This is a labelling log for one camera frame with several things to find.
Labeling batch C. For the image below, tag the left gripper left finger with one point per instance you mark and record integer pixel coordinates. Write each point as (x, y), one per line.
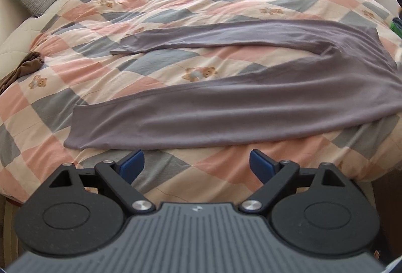
(115, 180)

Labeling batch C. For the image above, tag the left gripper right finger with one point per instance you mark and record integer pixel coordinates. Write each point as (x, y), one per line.
(277, 180)

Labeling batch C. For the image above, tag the mauve grey long garment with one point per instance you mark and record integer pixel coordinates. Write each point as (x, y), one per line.
(349, 79)

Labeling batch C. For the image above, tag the checkered pink grey duvet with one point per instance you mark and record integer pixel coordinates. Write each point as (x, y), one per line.
(81, 68)

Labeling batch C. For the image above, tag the brown garment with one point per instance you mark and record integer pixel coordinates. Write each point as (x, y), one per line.
(31, 63)

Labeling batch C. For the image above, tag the green folded garment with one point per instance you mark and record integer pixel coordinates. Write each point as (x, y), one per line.
(396, 26)

